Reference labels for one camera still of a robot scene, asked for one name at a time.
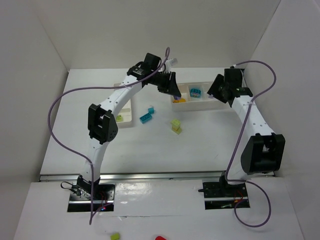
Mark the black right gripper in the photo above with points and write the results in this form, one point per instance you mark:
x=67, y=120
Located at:
x=216, y=89

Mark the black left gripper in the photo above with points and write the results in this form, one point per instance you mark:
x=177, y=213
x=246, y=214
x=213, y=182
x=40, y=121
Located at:
x=164, y=80

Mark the orange lego brick stack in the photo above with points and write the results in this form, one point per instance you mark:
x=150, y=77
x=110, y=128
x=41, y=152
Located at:
x=181, y=100

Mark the teal lego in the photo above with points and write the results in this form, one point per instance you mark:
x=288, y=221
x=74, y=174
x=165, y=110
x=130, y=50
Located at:
x=195, y=93

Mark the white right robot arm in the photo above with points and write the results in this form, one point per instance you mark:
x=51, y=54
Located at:
x=259, y=149

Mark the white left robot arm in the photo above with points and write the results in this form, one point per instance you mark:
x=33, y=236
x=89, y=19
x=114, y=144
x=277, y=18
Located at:
x=102, y=125

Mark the wide white compartment tray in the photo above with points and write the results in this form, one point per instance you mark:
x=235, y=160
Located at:
x=196, y=104

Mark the small teal lego brick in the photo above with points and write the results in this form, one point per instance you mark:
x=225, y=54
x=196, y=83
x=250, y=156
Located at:
x=151, y=110

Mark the light green lego stack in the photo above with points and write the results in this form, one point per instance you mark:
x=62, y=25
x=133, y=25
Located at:
x=176, y=126

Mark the long teal lego brick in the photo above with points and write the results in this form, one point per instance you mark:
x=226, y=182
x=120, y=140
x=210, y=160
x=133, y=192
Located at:
x=145, y=118

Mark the narrow white compartment tray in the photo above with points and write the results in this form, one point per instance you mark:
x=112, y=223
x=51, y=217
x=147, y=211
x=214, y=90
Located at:
x=123, y=112

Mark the red object at edge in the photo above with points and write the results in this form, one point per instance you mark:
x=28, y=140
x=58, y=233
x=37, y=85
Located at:
x=159, y=237

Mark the green lego on foreground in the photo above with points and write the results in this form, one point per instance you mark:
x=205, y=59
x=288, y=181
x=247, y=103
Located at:
x=115, y=236

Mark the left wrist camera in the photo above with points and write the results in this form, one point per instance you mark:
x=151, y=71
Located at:
x=171, y=62

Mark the aluminium rail front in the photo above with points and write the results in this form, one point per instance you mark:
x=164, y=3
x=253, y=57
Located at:
x=151, y=176

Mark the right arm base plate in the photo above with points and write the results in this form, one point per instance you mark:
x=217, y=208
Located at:
x=220, y=195

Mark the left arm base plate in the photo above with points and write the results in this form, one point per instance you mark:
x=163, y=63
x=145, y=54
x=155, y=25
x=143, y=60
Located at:
x=80, y=200

